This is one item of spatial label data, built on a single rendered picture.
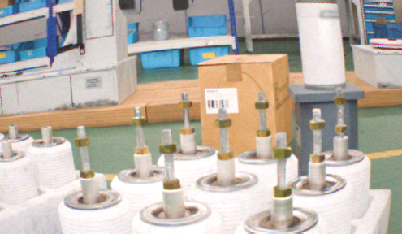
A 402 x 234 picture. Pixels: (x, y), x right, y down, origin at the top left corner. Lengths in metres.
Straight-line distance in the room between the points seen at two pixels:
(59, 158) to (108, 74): 1.62
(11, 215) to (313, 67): 0.63
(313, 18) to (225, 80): 0.75
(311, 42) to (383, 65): 1.62
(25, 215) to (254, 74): 1.02
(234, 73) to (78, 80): 1.09
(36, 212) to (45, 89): 1.82
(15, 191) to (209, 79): 0.99
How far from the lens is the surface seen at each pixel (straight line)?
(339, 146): 0.73
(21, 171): 0.91
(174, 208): 0.57
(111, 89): 2.59
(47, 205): 0.92
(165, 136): 0.56
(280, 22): 8.90
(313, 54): 1.04
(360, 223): 0.69
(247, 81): 1.71
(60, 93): 2.66
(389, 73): 2.65
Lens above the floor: 0.45
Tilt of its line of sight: 10 degrees down
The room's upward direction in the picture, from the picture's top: 5 degrees counter-clockwise
